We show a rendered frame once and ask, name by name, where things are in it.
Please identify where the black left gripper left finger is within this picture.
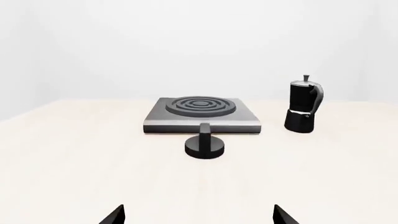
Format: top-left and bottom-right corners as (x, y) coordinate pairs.
(98, 203), (126, 224)

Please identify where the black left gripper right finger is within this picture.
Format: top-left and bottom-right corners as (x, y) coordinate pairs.
(273, 203), (300, 224)

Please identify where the black stove knob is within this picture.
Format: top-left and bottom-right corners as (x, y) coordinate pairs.
(184, 122), (226, 160)

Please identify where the grey single-burner stove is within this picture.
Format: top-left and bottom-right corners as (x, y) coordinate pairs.
(142, 95), (261, 135)

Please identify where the black moka pot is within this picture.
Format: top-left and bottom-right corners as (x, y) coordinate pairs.
(283, 74), (325, 134)

